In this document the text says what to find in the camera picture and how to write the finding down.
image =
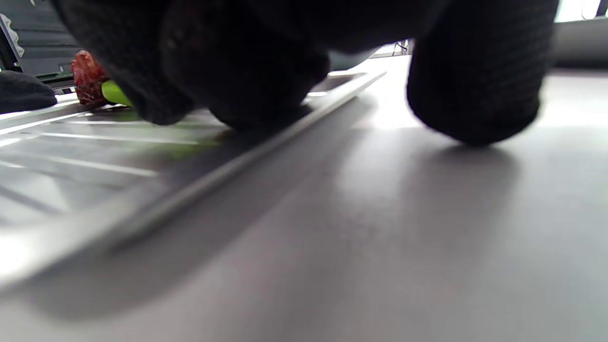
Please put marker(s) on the green dessert spatula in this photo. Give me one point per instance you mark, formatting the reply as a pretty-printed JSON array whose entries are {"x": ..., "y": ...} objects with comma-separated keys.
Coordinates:
[{"x": 114, "y": 92}]

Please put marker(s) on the person's left hand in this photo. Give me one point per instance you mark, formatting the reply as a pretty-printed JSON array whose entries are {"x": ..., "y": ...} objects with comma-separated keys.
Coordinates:
[{"x": 21, "y": 92}]

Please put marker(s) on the person's right hand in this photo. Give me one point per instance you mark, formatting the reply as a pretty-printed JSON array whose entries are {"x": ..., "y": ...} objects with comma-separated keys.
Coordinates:
[{"x": 237, "y": 57}]

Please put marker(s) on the grey round plate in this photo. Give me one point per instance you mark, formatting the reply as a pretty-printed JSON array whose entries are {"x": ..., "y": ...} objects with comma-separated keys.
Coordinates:
[{"x": 584, "y": 45}]

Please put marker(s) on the silver metal baking tray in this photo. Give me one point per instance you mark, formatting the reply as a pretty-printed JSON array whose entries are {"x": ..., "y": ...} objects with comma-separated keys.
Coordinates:
[{"x": 95, "y": 180}]

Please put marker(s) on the brown grilled steak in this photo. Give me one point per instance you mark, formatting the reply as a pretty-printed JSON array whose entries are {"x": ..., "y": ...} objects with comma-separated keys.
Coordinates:
[{"x": 88, "y": 76}]

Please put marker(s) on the teal round plate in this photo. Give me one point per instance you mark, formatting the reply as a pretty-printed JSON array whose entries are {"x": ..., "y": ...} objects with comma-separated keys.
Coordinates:
[{"x": 346, "y": 61}]

